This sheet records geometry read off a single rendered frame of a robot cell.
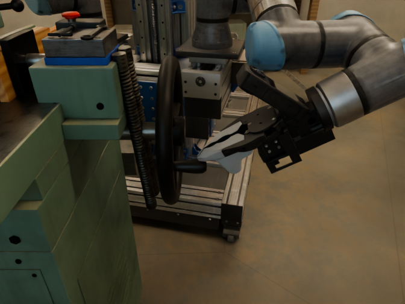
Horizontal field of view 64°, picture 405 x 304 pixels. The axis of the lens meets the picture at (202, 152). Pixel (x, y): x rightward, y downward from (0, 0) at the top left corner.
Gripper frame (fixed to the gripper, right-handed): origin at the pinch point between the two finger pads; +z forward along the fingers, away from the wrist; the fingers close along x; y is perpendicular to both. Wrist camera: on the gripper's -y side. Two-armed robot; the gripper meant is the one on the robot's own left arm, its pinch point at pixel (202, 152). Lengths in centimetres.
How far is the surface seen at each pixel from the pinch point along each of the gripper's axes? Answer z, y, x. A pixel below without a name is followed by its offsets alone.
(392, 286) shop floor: -23, 109, 34
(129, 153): 29.3, 7.9, 33.3
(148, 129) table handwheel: 9.7, -4.3, 9.8
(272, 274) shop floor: 17, 86, 39
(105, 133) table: 13.1, -10.0, 2.3
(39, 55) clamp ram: 18.2, -25.3, 10.7
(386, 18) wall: -164, 139, 357
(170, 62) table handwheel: -1.2, -13.3, 9.6
